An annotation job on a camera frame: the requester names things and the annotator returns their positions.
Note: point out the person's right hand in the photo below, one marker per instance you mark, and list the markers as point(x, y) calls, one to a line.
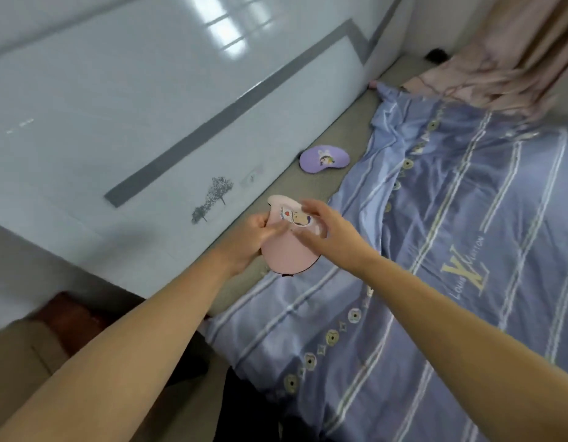
point(343, 241)

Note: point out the person's left hand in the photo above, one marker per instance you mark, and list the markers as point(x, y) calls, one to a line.
point(242, 246)

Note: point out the person's right thumb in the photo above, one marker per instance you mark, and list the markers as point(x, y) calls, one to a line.
point(309, 240)

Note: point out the person's left thumb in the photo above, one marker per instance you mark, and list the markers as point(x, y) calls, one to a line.
point(275, 230)

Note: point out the pink cartoon eye mask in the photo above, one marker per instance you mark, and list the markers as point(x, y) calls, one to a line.
point(284, 258)

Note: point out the person's left forearm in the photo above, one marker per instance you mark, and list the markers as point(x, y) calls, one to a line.
point(127, 345)

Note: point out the person's right forearm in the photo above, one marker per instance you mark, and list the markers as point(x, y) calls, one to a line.
point(463, 345)

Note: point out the purple cartoon eye mask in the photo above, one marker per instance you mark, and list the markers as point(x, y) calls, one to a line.
point(324, 159)

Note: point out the beige mattress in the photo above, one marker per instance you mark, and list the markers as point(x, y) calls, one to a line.
point(339, 133)

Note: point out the blue striped bed sheet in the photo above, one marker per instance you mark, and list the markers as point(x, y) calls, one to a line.
point(449, 216)

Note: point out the black trousers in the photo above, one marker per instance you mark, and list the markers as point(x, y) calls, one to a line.
point(247, 409)

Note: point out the small black fuzzy object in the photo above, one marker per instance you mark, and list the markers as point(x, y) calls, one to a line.
point(435, 55)

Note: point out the reddish brown stool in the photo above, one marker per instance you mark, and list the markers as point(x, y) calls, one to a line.
point(67, 319)

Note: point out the pink curtain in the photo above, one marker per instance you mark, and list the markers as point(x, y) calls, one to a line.
point(500, 59)

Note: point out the beige cardboard box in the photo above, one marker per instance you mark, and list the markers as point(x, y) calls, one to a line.
point(17, 363)

